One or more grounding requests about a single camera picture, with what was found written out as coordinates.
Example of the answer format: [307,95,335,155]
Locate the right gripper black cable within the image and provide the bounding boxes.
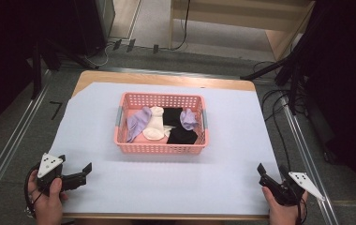
[295,192,309,225]

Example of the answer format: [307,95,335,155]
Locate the white floor cable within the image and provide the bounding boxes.
[83,42,115,68]

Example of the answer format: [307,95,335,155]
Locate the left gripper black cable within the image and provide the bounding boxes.
[23,164,43,218]

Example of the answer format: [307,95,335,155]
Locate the black floor cables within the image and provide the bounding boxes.
[252,60,296,172]

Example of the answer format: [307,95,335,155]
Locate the hanging black cable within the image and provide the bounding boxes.
[170,0,192,52]

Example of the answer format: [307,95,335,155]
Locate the person's left hand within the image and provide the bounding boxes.
[26,169,69,225]

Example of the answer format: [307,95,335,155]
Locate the crumpled purple sock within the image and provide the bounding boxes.
[179,108,200,131]

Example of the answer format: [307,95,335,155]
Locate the black sock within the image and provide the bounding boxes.
[162,107,184,128]
[166,125,199,145]

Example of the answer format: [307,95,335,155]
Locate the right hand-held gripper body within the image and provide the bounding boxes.
[264,170,326,207]

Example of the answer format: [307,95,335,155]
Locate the metal floor rail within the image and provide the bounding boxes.
[58,64,282,83]
[281,93,339,225]
[0,69,52,217]

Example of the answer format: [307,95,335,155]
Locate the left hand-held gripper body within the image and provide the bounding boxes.
[36,152,74,197]

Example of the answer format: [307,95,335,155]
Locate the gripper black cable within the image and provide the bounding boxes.
[23,164,43,218]
[295,192,309,225]

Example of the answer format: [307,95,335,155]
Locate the black metal stand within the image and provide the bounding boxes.
[240,0,334,116]
[29,36,100,100]

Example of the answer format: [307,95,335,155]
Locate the pale blue table sheet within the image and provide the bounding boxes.
[48,82,282,217]

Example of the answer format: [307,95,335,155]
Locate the wooden shelf furniture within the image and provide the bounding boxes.
[169,0,317,62]

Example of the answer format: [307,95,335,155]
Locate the pink plastic basket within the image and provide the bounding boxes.
[113,91,211,156]

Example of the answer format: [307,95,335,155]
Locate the wooden table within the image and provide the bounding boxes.
[61,69,272,220]

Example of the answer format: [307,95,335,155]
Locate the dark cabinet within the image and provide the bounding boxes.
[71,0,116,58]

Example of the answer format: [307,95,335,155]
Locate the long purple sock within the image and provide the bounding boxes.
[126,106,153,143]

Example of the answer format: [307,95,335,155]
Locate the person's right hand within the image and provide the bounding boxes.
[261,186,309,225]

